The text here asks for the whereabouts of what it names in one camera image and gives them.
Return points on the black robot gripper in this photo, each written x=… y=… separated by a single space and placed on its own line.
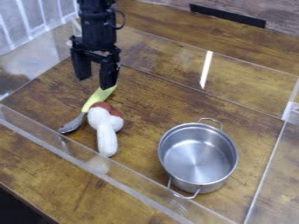
x=99 y=37

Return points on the green handled metal spoon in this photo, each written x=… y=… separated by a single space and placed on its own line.
x=99 y=96

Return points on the white red plush mushroom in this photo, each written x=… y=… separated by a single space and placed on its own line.
x=107 y=120

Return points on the stainless steel pot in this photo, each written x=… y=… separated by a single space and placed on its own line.
x=199 y=157

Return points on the clear acrylic front barrier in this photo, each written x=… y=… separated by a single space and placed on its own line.
x=127 y=180

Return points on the black wall strip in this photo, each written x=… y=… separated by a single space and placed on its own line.
x=228 y=16

